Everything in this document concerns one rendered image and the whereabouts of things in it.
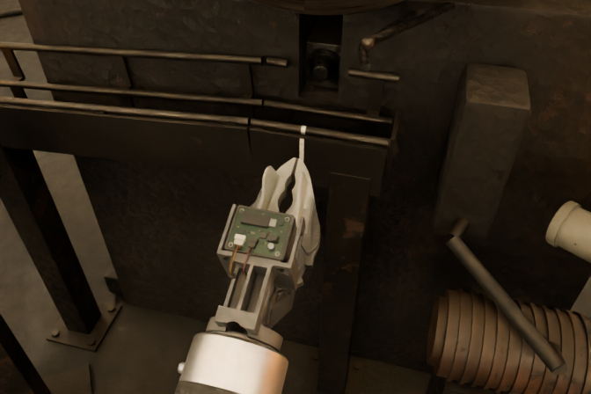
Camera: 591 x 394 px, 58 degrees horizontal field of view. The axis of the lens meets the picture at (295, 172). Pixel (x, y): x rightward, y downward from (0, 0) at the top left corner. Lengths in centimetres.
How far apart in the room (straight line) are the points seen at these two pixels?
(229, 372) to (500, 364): 42
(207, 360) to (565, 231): 45
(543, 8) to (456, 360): 46
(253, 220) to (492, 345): 40
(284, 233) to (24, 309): 113
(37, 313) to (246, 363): 110
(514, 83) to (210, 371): 48
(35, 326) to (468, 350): 107
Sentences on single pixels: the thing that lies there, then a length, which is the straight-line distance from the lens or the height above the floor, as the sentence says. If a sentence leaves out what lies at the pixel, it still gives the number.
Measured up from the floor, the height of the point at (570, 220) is 69.
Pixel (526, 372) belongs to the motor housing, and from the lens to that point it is 80.
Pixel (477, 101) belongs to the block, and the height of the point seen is 80.
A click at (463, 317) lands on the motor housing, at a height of 53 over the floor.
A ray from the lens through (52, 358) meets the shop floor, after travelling 144.
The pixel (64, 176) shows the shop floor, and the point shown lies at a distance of 188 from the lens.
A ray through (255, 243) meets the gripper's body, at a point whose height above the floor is 78.
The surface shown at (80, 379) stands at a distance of 137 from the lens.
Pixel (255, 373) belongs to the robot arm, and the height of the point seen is 73.
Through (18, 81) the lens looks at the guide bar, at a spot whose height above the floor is 67.
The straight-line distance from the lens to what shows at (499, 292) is 76.
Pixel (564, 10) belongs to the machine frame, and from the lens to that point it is 74.
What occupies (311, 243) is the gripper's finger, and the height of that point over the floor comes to 73.
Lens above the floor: 115
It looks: 42 degrees down
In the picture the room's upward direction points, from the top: straight up
